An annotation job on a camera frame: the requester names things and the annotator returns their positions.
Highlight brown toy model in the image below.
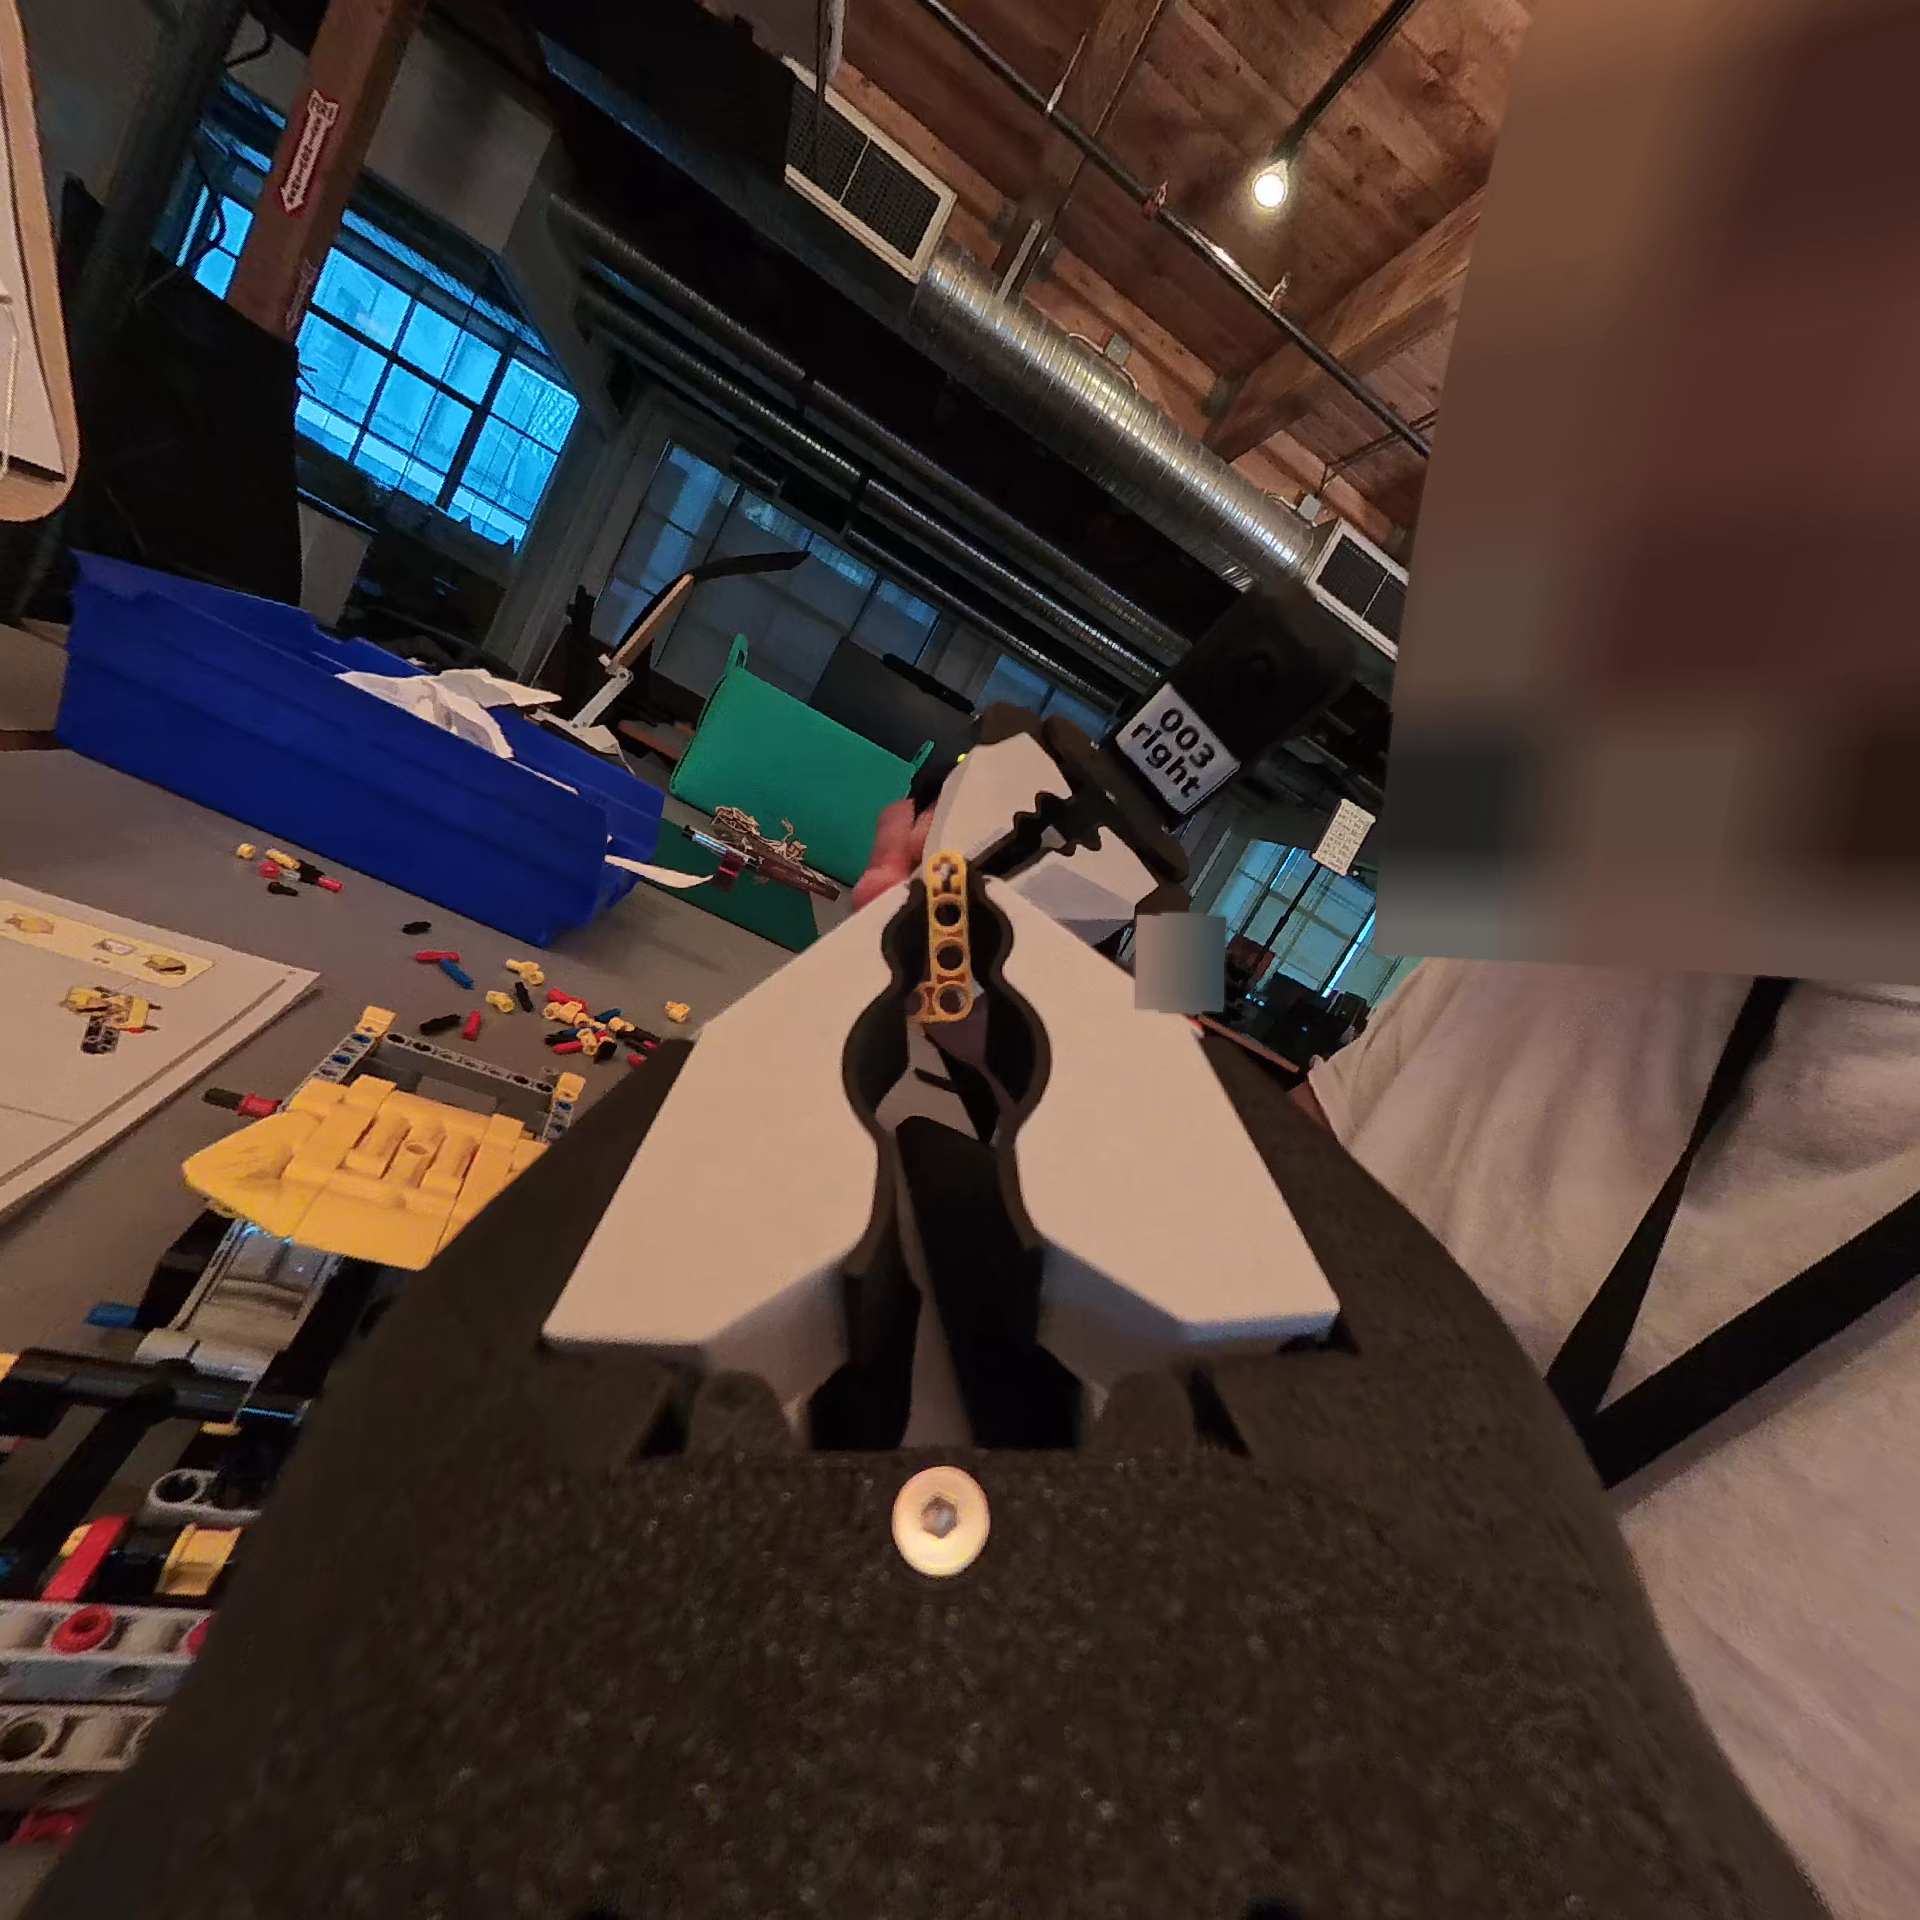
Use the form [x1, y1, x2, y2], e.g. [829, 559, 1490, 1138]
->
[686, 805, 844, 905]

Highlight large dark wall screen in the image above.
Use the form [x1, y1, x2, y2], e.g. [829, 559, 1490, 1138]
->
[810, 638, 981, 785]

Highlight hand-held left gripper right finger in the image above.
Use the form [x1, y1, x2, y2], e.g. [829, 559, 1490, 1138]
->
[975, 878, 1343, 1384]

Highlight open instruction booklet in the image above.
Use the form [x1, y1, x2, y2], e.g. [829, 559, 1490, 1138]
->
[0, 884, 321, 1220]

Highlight person's right hand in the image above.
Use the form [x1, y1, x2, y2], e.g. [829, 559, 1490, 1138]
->
[852, 799, 939, 914]

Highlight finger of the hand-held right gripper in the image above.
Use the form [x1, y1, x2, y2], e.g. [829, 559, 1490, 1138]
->
[923, 734, 1057, 869]
[1005, 841, 1158, 973]

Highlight small yellow angled beam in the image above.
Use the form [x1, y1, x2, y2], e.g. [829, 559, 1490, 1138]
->
[915, 848, 982, 1029]

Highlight crumpled white papers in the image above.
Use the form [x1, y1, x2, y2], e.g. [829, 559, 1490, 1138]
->
[337, 668, 709, 892]

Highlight grey desk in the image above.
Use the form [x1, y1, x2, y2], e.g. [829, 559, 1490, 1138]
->
[0, 622, 902, 1503]

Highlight black lanyard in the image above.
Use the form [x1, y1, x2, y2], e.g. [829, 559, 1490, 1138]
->
[1547, 979, 1920, 1490]

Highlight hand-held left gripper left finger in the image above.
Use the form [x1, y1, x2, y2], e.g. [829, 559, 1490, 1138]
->
[543, 884, 918, 1421]

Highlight green upright panel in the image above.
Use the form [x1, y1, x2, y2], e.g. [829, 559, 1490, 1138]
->
[645, 635, 933, 951]

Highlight white t-shirt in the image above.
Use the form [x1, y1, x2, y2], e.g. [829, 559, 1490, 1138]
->
[1311, 961, 1920, 1920]

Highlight partly built yellow toy car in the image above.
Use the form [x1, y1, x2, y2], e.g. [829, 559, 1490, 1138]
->
[0, 1007, 590, 1851]

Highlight small heap of coloured pins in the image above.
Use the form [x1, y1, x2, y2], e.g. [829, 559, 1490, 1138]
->
[234, 841, 695, 1062]

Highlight black monitor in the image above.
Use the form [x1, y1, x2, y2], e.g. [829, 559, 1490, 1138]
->
[83, 257, 310, 605]

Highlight blue storage bin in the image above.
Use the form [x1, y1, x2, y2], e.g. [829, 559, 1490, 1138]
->
[58, 549, 668, 951]

